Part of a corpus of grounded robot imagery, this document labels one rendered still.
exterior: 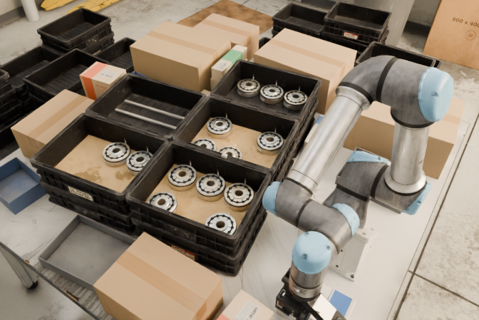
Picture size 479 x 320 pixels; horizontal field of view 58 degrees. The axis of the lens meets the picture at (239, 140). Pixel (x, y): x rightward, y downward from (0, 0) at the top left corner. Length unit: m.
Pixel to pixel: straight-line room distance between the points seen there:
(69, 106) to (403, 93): 1.39
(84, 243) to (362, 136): 1.16
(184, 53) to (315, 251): 1.44
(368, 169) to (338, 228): 0.48
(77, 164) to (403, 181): 1.15
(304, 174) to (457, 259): 1.70
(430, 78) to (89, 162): 1.22
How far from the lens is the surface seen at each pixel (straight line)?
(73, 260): 1.64
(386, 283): 1.58
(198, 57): 2.11
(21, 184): 1.95
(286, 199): 1.02
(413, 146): 1.22
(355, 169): 1.43
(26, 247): 1.74
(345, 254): 1.47
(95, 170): 1.71
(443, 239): 2.68
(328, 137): 1.06
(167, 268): 1.36
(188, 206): 1.53
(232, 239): 1.32
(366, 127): 1.85
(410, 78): 1.08
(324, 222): 0.98
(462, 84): 3.88
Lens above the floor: 2.02
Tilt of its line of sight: 43 degrees down
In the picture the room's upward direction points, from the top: straight up
